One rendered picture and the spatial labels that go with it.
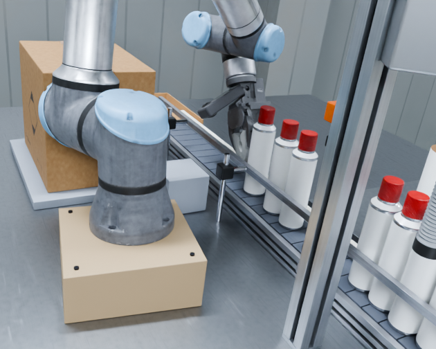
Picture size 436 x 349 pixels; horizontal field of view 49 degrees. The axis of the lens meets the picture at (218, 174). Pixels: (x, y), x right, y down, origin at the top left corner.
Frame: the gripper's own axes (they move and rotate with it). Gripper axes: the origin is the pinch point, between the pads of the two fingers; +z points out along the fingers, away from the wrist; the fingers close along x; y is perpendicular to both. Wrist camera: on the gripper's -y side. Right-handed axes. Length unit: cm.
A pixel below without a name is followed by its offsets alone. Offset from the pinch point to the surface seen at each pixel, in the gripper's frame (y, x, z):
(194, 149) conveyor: -1.7, 22.0, -6.4
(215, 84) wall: 85, 157, -55
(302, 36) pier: 116, 108, -70
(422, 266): -2, -48, 19
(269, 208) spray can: -1.5, -9.9, 10.4
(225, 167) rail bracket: -9.6, -7.9, 0.4
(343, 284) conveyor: -2.3, -30.6, 23.9
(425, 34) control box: -15, -63, -9
